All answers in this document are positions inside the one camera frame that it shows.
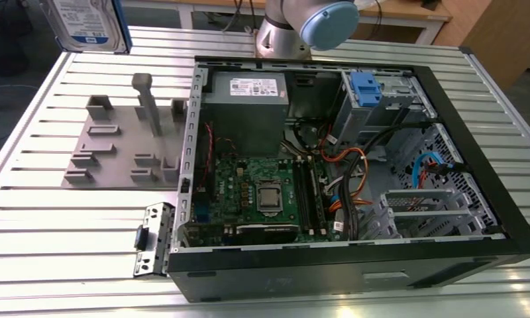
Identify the blue drive latch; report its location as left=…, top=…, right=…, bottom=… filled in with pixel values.
left=348, top=72, right=384, bottom=107

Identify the wooden cabinet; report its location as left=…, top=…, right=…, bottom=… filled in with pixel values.
left=461, top=0, right=530, bottom=90

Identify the orange wire bundle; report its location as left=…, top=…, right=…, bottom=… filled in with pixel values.
left=320, top=147, right=375, bottom=213

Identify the black open PC case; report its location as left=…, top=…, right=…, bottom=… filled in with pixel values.
left=165, top=54, right=530, bottom=303

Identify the hard disk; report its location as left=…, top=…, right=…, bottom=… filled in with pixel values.
left=39, top=0, right=133, bottom=54

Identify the CPU socket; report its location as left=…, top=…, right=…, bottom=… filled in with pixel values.
left=253, top=178, right=288, bottom=217

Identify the grey metal slot bracket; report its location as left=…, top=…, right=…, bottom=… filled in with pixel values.
left=132, top=201, right=177, bottom=278

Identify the green motherboard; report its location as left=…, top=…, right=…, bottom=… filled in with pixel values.
left=192, top=155, right=341, bottom=242

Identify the black office chair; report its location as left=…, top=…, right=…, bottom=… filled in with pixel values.
left=0, top=0, right=35, bottom=77

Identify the silver CPU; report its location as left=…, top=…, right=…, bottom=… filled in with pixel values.
left=259, top=187, right=283, bottom=210

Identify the grey power supply unit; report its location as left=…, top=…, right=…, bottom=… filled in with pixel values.
left=201, top=71, right=291, bottom=158

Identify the curved thick black cable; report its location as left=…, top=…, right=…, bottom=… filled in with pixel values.
left=361, top=121, right=435, bottom=156

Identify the grey metal drive cage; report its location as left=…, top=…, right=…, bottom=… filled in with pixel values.
left=333, top=70, right=439, bottom=143

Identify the blue data wire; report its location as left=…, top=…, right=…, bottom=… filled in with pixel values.
left=413, top=152, right=443, bottom=190

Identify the wooden desk with white frame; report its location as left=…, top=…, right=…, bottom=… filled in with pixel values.
left=179, top=0, right=455, bottom=47

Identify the black blue latch knob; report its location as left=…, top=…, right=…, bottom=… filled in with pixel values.
left=133, top=225, right=151, bottom=250

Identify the thin red wire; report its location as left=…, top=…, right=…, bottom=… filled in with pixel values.
left=201, top=121, right=216, bottom=186

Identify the grey parts rack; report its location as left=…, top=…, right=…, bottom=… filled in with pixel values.
left=61, top=72, right=191, bottom=191

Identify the black graphics card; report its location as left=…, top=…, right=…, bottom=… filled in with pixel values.
left=227, top=223, right=301, bottom=244

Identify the straight black cable bundle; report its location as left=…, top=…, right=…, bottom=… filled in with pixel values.
left=337, top=155, right=361, bottom=241

